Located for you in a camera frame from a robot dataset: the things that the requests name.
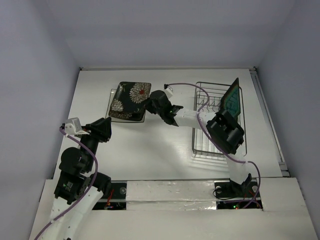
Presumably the white foam front block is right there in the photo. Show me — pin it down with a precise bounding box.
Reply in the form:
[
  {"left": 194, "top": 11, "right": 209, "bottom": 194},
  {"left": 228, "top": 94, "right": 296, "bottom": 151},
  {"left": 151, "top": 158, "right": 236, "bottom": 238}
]
[{"left": 125, "top": 180, "right": 217, "bottom": 211}]

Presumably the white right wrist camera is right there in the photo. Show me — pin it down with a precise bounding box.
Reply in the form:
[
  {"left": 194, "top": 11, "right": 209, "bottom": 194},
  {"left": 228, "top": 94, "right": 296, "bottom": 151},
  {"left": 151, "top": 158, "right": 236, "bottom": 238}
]
[{"left": 163, "top": 84, "right": 174, "bottom": 99}]

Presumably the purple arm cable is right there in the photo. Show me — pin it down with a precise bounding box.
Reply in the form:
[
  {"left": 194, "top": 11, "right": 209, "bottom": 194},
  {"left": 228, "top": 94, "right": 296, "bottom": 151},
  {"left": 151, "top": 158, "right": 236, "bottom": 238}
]
[
  {"left": 34, "top": 127, "right": 99, "bottom": 240},
  {"left": 164, "top": 82, "right": 261, "bottom": 209}
]

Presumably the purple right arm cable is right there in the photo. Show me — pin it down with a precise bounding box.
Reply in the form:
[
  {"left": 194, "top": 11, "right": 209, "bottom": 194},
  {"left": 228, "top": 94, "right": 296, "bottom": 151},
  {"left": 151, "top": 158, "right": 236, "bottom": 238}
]
[{"left": 164, "top": 82, "right": 261, "bottom": 209}]

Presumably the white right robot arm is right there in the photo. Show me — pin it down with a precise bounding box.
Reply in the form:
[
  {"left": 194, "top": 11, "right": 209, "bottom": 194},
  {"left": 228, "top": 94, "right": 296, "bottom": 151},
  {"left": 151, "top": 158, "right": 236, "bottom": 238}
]
[{"left": 143, "top": 90, "right": 252, "bottom": 196}]

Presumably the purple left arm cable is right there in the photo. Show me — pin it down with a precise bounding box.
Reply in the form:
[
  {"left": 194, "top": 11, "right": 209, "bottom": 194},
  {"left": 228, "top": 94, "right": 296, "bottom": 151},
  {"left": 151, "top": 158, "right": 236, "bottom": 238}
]
[{"left": 34, "top": 127, "right": 99, "bottom": 240}]

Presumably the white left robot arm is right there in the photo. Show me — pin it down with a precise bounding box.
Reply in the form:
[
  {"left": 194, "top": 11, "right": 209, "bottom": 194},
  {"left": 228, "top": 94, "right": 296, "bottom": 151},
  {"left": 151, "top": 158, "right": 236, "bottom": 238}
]
[{"left": 41, "top": 117, "right": 112, "bottom": 240}]

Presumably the white square plate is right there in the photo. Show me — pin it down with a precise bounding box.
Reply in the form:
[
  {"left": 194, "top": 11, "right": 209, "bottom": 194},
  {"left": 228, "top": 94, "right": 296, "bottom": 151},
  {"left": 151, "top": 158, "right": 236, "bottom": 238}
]
[{"left": 106, "top": 88, "right": 146, "bottom": 124}]

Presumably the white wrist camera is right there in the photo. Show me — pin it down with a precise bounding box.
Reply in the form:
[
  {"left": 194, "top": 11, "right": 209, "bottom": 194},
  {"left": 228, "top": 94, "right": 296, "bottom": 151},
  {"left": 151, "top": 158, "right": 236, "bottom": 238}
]
[
  {"left": 163, "top": 84, "right": 174, "bottom": 99},
  {"left": 61, "top": 117, "right": 89, "bottom": 136}
]

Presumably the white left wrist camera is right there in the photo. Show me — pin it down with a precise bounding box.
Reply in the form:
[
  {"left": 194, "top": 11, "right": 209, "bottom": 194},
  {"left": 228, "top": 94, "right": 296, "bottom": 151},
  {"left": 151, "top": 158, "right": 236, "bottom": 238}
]
[{"left": 61, "top": 117, "right": 89, "bottom": 136}]

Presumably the metal wire dish rack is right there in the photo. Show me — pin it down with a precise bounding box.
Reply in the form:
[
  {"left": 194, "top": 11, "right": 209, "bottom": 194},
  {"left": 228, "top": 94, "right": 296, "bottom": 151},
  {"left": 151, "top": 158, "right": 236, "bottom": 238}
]
[{"left": 191, "top": 81, "right": 246, "bottom": 159}]

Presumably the black floral square plate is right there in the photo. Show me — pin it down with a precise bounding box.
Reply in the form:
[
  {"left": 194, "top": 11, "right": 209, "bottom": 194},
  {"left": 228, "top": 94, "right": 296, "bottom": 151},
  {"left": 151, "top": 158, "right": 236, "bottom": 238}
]
[{"left": 108, "top": 99, "right": 145, "bottom": 122}]

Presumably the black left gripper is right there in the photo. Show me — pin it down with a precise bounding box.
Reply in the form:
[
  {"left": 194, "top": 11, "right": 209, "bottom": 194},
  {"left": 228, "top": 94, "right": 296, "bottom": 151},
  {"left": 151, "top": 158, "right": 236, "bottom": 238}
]
[{"left": 78, "top": 115, "right": 112, "bottom": 170}]

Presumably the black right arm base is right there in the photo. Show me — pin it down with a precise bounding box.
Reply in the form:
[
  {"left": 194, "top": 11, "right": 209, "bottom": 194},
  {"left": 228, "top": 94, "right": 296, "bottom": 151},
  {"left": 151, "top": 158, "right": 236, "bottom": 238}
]
[{"left": 212, "top": 179, "right": 259, "bottom": 200}]

